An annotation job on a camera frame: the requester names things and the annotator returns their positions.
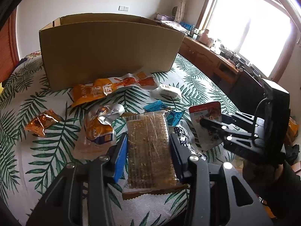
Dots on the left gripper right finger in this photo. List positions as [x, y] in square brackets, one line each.
[218, 194]

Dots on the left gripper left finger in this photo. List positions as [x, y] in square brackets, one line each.
[62, 203]

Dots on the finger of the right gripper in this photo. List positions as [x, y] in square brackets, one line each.
[245, 121]
[223, 130]

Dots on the red white snack pouch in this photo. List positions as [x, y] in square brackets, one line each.
[202, 117]

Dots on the white black text snack bag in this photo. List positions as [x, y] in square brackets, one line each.
[186, 137]

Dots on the silver orange snack pouch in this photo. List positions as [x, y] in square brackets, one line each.
[97, 134]

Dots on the clear brown biscuit pack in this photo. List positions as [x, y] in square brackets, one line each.
[150, 166]

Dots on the white nougat candy packet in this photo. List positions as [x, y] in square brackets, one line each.
[168, 91]

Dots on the long orange chicken snack bag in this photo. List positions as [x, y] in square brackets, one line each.
[101, 88]

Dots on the wooden sideboard cabinet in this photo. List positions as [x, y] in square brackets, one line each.
[215, 67]

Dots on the leaf print bed sheet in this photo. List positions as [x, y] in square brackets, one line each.
[30, 163]

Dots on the blue foil candy packet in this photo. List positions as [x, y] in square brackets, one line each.
[158, 105]

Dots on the small orange foil packet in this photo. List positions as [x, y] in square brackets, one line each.
[41, 122]

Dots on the pink bottle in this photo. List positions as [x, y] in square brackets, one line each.
[203, 38]

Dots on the stack of papers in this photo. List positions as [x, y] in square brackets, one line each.
[175, 26]

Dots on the brown cardboard box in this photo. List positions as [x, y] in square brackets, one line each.
[80, 48]

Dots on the wooden wardrobe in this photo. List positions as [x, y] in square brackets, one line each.
[8, 46]

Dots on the window with wooden frame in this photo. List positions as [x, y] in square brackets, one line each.
[260, 31]

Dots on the white wall switch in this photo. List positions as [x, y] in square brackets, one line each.
[123, 8]

